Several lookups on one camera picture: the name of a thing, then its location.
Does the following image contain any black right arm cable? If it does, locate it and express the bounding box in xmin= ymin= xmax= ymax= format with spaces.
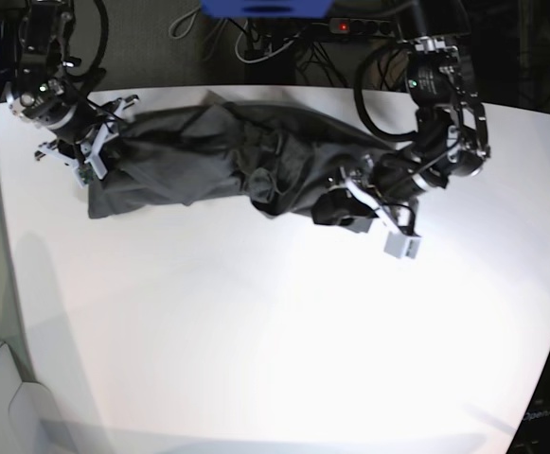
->
xmin=61 ymin=0 xmax=124 ymax=124

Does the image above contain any black power strip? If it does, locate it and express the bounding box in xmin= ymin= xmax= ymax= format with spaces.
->
xmin=328 ymin=17 xmax=394 ymax=38

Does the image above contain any blue box overhead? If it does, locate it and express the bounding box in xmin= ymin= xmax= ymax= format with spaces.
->
xmin=201 ymin=0 xmax=333 ymax=18

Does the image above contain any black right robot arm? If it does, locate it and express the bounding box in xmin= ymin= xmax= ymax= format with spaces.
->
xmin=9 ymin=1 xmax=116 ymax=145

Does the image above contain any white coiled cable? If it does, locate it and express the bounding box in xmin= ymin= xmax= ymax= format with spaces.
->
xmin=168 ymin=8 xmax=198 ymax=40

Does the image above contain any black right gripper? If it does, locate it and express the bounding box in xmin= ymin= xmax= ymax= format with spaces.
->
xmin=51 ymin=103 xmax=106 ymax=145

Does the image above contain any dark grey t-shirt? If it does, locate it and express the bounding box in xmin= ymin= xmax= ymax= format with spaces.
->
xmin=88 ymin=100 xmax=392 ymax=232

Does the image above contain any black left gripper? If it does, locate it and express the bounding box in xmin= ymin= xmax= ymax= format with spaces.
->
xmin=368 ymin=155 xmax=435 ymax=208

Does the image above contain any grey bin corner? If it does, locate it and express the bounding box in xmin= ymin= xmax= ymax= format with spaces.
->
xmin=0 ymin=342 xmax=61 ymax=453

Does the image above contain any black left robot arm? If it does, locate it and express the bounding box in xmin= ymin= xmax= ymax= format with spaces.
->
xmin=372 ymin=1 xmax=490 ymax=203

